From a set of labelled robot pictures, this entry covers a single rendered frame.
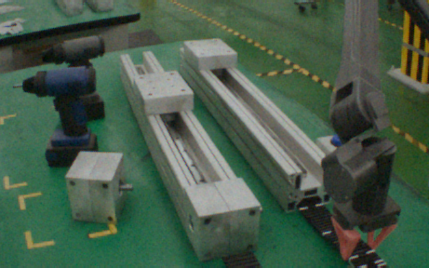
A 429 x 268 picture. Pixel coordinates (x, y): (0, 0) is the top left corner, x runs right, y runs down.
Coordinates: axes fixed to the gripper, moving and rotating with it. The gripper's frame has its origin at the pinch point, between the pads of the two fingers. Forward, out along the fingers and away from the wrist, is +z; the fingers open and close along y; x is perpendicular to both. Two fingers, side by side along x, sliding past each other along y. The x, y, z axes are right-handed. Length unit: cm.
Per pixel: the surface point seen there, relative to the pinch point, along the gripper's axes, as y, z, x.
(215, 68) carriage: 1, -6, -76
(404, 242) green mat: -12.3, 3.2, -1.4
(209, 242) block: 22.3, -0.6, -10.4
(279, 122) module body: -2.2, -5.0, -40.5
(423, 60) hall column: -226, 56, -240
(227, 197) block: 18.2, -6.2, -14.0
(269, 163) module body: 5.0, -2.7, -28.4
